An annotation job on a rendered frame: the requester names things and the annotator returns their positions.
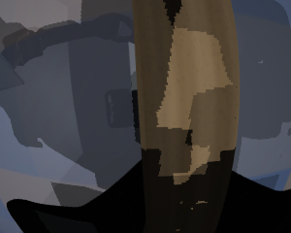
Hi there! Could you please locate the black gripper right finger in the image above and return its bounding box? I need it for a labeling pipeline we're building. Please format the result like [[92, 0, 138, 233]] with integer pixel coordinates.
[[215, 171, 291, 233]]

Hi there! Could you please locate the wooden side rail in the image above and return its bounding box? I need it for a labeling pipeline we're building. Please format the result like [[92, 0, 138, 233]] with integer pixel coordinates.
[[131, 0, 240, 233]]

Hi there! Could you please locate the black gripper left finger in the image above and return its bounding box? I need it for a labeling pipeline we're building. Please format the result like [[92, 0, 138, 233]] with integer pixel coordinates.
[[6, 160, 146, 233]]

